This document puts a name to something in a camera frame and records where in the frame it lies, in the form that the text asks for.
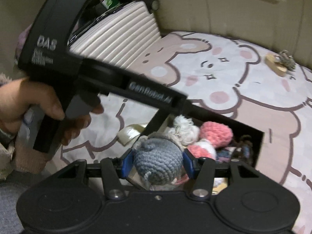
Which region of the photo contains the pink crochet doll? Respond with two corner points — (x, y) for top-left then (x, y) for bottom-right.
(183, 121), (233, 160)

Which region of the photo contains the grey crochet mouse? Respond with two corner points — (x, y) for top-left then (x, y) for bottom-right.
(132, 132), (184, 190)

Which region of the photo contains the black storage box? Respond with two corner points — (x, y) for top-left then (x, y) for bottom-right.
(126, 107), (265, 193)

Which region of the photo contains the yellow tissue pack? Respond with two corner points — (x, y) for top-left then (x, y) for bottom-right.
(212, 177), (228, 195)

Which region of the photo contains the blue floral silk pouch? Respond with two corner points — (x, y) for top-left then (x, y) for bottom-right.
(149, 174), (189, 191)

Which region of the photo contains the person left hand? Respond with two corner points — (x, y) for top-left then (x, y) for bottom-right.
(0, 76), (104, 145)

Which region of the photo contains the brown blue crochet flower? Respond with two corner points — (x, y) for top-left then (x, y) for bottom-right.
(216, 135), (253, 165)

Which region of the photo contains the white ribbed suitcase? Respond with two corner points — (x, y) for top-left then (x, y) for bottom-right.
(69, 2), (161, 69)

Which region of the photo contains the cartoon bear bed sheet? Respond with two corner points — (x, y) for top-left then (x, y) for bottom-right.
(14, 31), (312, 234)

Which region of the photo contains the wooden block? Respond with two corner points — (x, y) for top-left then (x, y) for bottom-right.
(264, 53), (287, 77)

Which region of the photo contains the brown grey knitted ornament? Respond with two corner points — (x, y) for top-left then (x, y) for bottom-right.
(279, 50), (296, 71)

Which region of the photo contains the beige cabinet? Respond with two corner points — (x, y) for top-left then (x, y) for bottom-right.
(124, 0), (312, 67)

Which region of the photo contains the white drawstring pouch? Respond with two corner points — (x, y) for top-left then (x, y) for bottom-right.
(167, 115), (200, 146)

